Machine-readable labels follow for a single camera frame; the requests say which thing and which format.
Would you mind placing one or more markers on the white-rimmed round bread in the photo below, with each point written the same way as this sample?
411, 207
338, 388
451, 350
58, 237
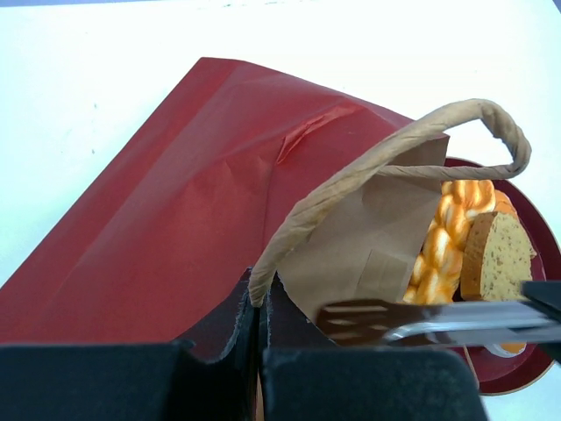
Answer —
507, 350

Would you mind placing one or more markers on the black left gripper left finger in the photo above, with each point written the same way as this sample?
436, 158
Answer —
207, 373

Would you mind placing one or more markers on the metal tongs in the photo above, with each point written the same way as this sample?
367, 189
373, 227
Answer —
373, 322

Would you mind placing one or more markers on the braided orange bread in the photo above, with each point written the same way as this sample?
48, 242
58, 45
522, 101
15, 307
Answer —
437, 267

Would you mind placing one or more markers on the herb bread slice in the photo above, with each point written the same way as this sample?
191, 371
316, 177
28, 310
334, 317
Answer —
497, 259

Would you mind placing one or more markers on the red brown paper bag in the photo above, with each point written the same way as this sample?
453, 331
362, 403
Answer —
246, 168

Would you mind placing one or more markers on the red round plate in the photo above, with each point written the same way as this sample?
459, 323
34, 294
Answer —
500, 376

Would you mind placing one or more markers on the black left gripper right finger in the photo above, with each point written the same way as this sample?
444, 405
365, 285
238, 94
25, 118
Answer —
305, 376

